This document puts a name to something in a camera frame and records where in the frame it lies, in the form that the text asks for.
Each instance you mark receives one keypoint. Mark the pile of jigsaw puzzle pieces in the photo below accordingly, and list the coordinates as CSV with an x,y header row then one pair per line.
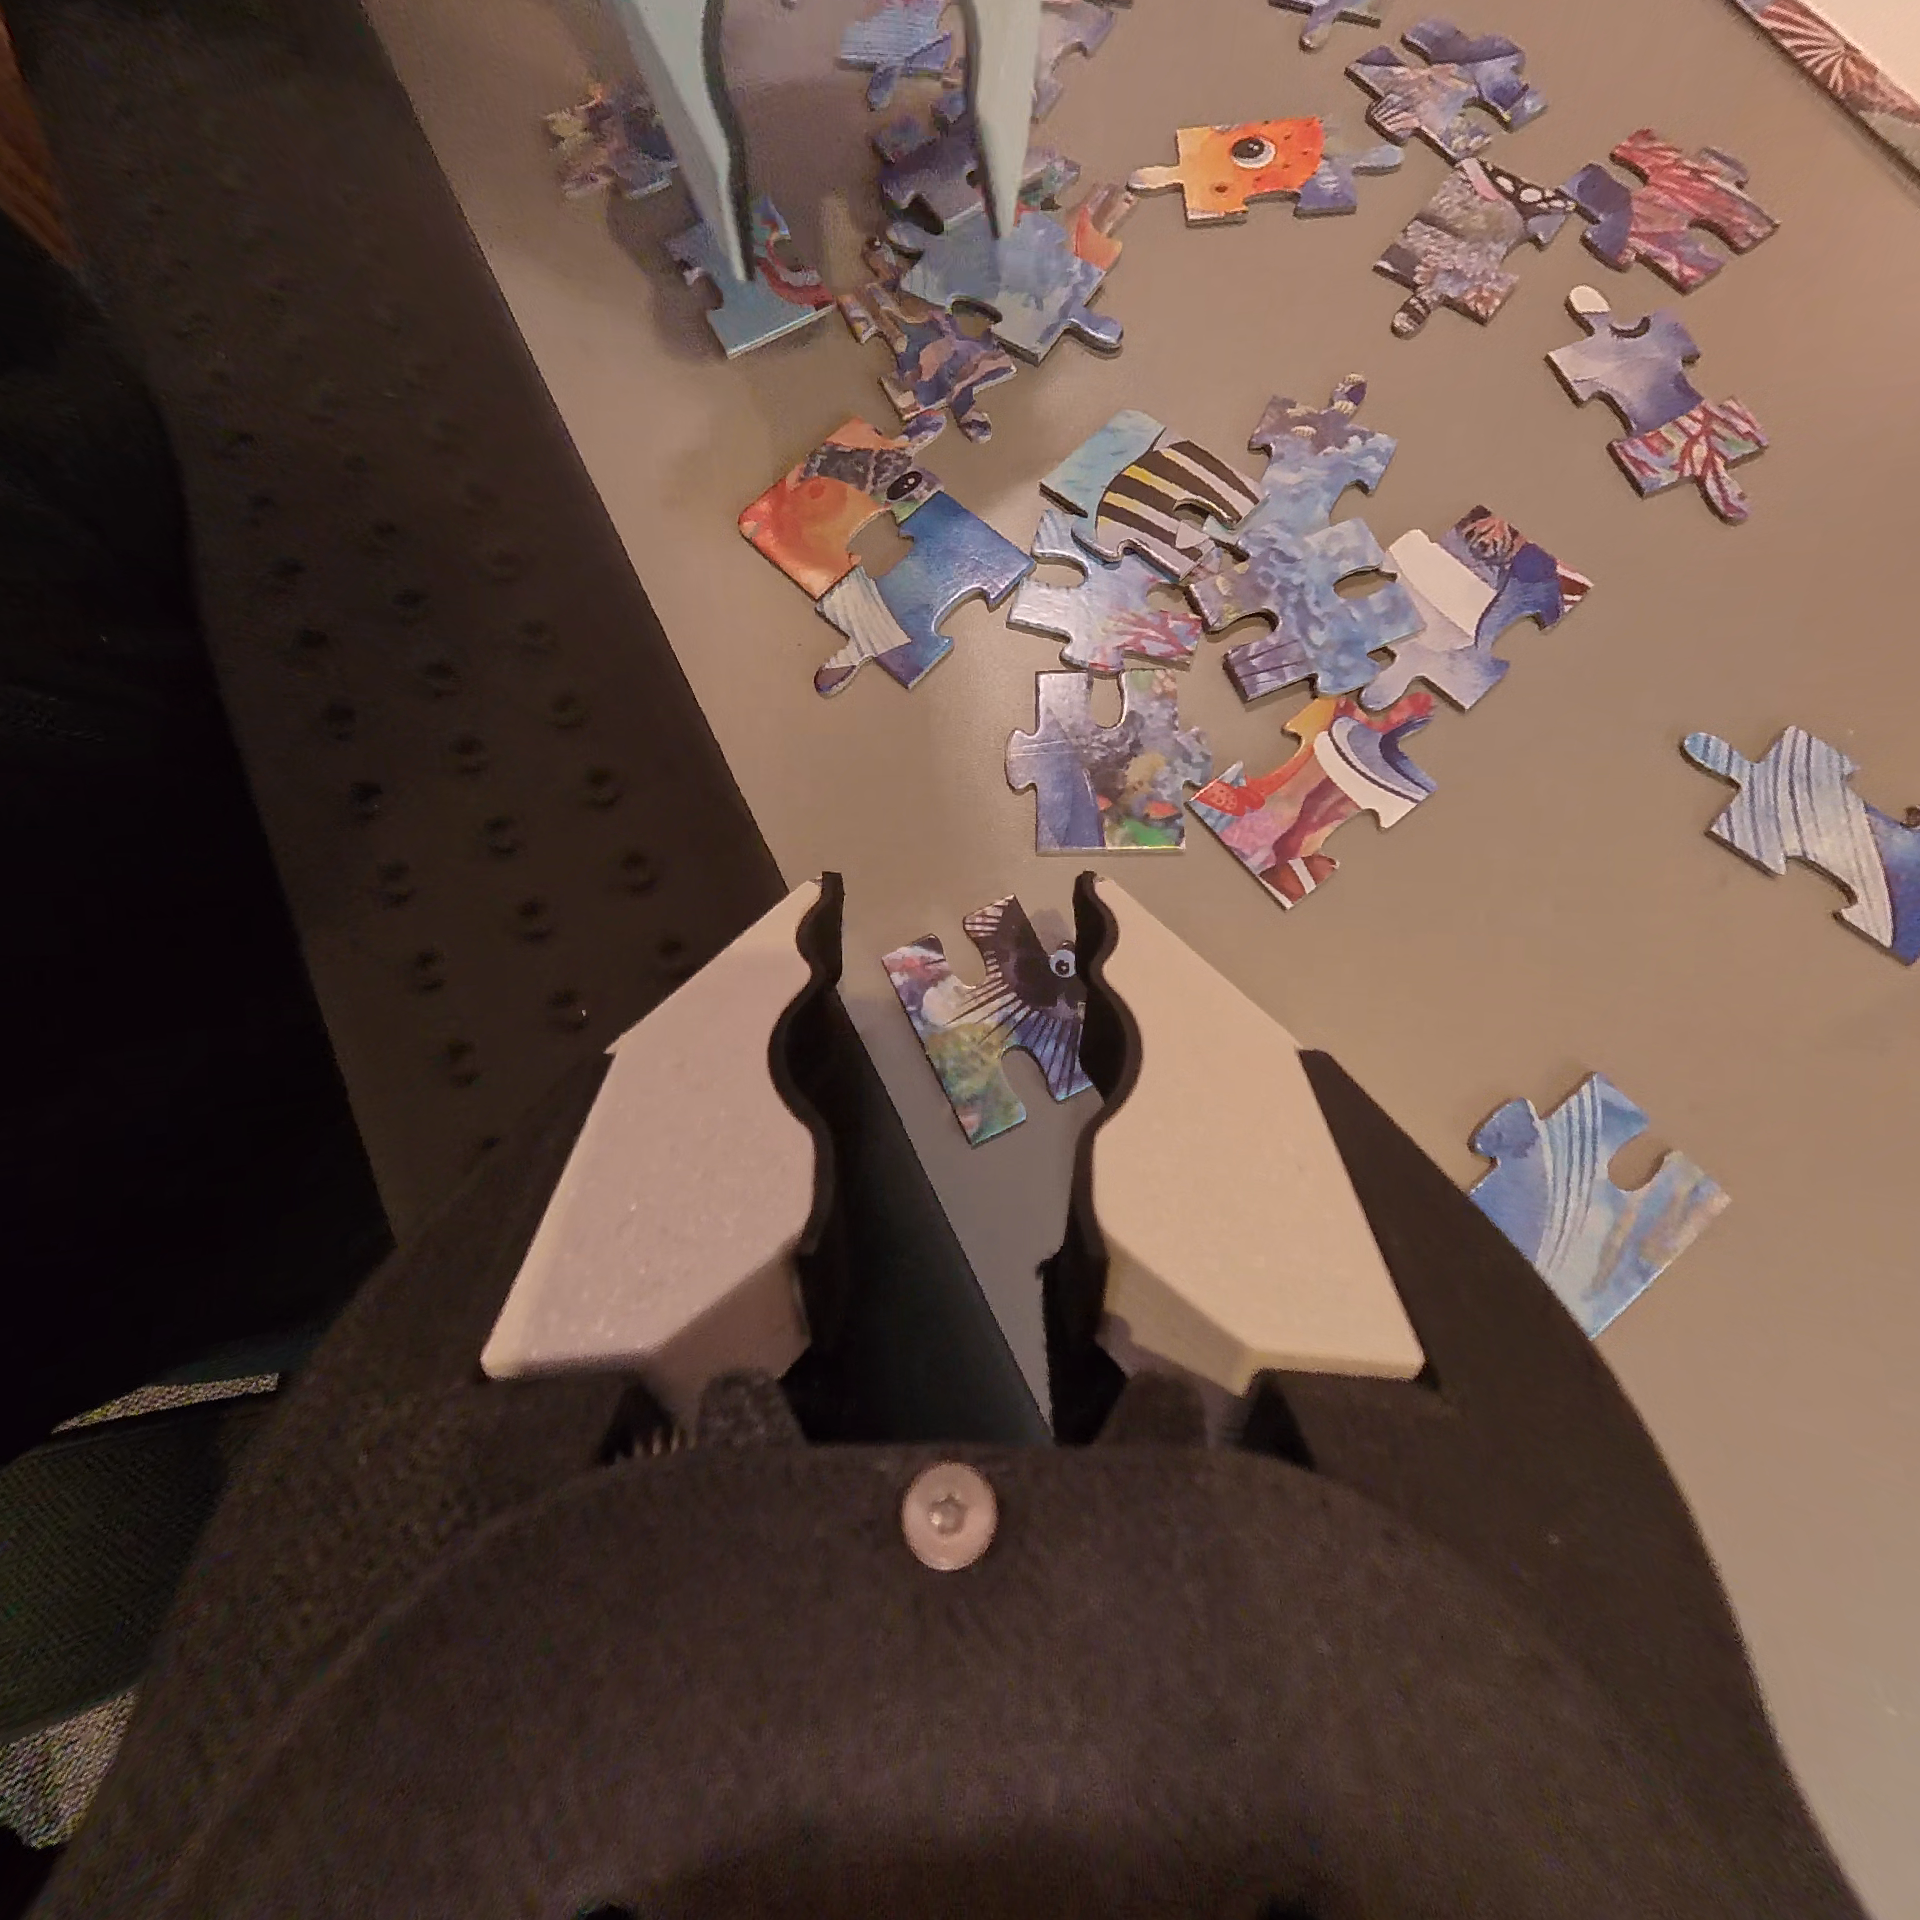
x,y
1308,602

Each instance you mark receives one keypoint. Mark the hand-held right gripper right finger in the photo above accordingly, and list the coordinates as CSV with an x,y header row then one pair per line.
x,y
1261,1203

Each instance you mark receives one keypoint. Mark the single jigsaw puzzle piece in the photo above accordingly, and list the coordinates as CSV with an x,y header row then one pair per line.
x,y
1589,1212
991,1033

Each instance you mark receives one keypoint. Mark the dark perforated panel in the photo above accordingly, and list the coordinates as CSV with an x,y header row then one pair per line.
x,y
423,602

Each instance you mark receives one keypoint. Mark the puzzle board with colourful border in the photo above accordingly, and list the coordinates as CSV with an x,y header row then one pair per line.
x,y
1846,63

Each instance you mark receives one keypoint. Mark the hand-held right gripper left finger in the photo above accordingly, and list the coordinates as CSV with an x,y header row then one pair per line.
x,y
644,1203

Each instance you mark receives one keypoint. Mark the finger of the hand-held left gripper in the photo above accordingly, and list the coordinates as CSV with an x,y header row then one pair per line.
x,y
673,88
999,72

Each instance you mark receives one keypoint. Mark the woven cloth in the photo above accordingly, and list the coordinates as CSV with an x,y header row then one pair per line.
x,y
88,1571

